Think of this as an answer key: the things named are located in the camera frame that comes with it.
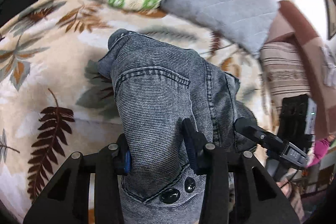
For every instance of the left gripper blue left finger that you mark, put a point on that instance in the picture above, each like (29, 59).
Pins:
(123, 158)

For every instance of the silver leaf cushion ornament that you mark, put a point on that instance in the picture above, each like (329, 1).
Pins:
(328, 67)

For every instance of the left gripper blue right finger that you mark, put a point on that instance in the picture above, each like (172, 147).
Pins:
(194, 143)

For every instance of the person right hand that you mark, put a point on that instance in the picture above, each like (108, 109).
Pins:
(285, 187)

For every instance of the striped floral beige pillow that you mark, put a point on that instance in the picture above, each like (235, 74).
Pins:
(284, 71)

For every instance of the leaf pattern fleece blanket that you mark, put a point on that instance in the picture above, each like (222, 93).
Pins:
(53, 100)

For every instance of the blue denim jeans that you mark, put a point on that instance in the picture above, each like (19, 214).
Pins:
(156, 86)

